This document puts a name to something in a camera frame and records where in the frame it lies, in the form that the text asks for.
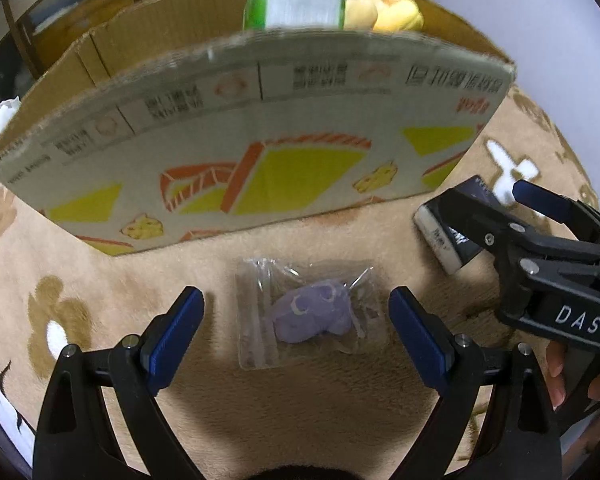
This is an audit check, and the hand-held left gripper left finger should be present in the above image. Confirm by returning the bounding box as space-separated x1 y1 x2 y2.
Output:
32 286 206 480

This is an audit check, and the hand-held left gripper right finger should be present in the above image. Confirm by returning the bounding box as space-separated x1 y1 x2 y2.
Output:
387 286 563 480

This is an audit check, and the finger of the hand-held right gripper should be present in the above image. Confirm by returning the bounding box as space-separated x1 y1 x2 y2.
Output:
511 180 600 257
436 190 533 263

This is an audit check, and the black and white small box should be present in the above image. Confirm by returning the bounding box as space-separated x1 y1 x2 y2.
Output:
412 175 496 276

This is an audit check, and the purple plush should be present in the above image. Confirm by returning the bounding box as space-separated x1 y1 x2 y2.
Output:
235 257 388 372

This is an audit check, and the printed cardboard box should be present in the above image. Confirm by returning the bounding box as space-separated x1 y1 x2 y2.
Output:
0 0 517 258

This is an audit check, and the white pink soft item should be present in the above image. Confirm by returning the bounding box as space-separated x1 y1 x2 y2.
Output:
0 97 22 181

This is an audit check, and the person's right hand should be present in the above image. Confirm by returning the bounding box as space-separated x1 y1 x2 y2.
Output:
545 342 600 411

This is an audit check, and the brown flower print blanket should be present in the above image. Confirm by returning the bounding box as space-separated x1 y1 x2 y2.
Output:
0 85 600 480

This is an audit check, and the white cloth with black marks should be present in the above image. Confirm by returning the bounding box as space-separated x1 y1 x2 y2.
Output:
0 345 37 461

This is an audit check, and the yellow plush toy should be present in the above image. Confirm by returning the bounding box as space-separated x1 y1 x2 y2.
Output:
345 0 426 34

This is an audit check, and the wooden wardrobe with glass panels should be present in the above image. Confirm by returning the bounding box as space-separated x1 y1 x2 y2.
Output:
0 0 261 92

